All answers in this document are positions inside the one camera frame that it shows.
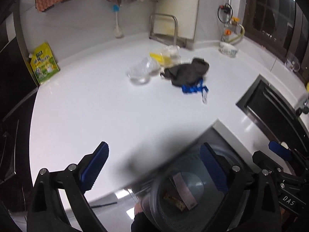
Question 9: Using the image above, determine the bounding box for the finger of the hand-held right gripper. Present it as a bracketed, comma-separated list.
[268, 141, 309, 172]
[252, 151, 302, 186]

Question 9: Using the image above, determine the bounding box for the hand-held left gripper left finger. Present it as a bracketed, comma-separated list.
[26, 141, 110, 232]

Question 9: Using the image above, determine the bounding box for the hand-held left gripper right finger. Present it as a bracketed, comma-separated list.
[200, 142, 282, 232]

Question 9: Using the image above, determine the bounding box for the grey mesh trash bin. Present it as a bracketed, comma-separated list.
[140, 145, 254, 232]

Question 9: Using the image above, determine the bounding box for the blue lanyard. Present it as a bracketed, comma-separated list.
[182, 81, 209, 104]

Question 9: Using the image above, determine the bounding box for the dark cloth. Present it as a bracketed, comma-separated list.
[160, 57, 210, 87]

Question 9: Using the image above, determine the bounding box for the clear plastic cup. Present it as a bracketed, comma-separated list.
[127, 56, 161, 85]

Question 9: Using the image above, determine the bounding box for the clear plastic bag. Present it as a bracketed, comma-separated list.
[160, 45, 181, 64]

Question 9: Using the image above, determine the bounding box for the grey paper card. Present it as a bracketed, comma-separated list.
[169, 171, 198, 209]

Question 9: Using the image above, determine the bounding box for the dark recessed sink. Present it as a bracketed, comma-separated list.
[236, 74, 309, 155]

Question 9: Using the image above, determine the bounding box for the brown yellow wrapper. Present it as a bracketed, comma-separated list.
[162, 190, 186, 211]

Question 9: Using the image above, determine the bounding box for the person's dark clothing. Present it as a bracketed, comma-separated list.
[130, 203, 157, 232]

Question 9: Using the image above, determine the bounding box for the glass cup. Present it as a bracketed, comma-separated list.
[285, 54, 301, 72]

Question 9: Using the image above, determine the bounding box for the white patterned bowl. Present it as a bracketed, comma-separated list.
[219, 41, 239, 58]

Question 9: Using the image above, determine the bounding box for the black cabinet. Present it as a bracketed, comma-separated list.
[0, 12, 40, 199]

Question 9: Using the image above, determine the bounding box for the yellow green refill pouch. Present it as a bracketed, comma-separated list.
[28, 42, 60, 85]

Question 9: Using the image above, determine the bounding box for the gas valve with orange knob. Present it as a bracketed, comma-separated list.
[221, 3, 244, 41]

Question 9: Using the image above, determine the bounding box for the metal rack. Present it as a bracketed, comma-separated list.
[148, 13, 186, 47]

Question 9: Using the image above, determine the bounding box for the white cutting board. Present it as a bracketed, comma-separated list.
[154, 0, 201, 41]

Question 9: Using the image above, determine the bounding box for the yellow hose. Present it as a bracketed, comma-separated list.
[229, 24, 245, 45]

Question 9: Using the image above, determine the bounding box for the blue handled white brush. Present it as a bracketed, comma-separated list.
[111, 4, 124, 38]

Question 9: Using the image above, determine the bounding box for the dark window frame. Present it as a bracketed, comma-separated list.
[243, 0, 309, 61]

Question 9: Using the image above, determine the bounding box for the black cable loop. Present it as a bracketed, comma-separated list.
[217, 3, 233, 23]

